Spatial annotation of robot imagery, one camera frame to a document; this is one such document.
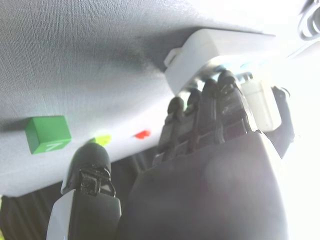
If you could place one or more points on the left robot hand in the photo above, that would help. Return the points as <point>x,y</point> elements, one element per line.
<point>200,195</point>

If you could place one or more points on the white power strip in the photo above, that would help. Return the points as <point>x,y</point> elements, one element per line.
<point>200,50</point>

